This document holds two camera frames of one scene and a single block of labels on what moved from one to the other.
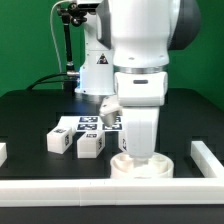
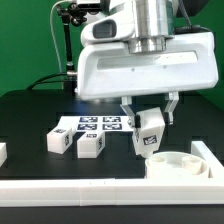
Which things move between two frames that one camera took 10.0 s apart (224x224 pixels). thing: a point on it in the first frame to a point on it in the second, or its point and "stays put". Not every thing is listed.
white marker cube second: (90, 144) stays put
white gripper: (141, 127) to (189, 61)
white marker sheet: (90, 123) stays put
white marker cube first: (60, 139) stays put
